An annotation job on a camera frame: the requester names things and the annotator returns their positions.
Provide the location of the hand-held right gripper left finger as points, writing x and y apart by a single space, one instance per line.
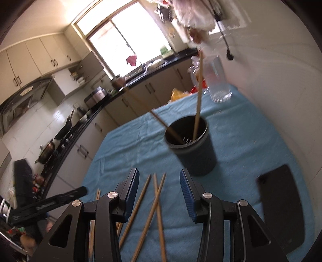
133 191

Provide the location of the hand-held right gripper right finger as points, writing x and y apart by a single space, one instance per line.
186 199

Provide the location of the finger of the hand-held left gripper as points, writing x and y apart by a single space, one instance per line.
50 204

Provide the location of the wooden chopstick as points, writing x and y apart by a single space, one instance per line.
159 211
198 100
91 239
138 204
150 214
161 121

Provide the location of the dark grey chopstick holder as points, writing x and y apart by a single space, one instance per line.
198 156

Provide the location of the spice bottles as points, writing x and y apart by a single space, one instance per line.
39 182

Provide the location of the black rectangular block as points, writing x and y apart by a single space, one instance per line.
24 181

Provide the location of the blue tablecloth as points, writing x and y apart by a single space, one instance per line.
140 151

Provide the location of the black wok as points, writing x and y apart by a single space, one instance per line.
64 129

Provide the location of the black flat board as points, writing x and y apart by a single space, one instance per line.
281 209

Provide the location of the beige lower cabinets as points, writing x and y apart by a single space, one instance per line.
151 92

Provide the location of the beige cabinets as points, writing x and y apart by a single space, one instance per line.
30 58
151 92

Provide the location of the steel cooker pot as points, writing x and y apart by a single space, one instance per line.
96 95

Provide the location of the yellow plastic bag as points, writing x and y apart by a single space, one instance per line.
179 94

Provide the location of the range hood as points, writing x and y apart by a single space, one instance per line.
25 100

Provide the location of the red basin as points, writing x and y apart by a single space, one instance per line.
196 89

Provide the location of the brown jar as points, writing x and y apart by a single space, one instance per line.
118 82

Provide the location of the clear glass pitcher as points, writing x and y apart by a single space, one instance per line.
218 83

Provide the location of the metal faucet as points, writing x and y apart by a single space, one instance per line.
147 66

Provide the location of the open shelf with dishes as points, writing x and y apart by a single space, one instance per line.
76 75

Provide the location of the pink cloth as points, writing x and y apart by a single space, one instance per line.
132 60

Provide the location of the black kitchen countertop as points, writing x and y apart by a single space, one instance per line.
177 56

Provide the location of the green box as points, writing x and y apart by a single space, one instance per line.
164 50

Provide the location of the kitchen window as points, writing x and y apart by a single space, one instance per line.
120 45

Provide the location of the beige upper cabinets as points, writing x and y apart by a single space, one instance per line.
30 58

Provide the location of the clear plastic bag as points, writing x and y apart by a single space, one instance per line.
191 17

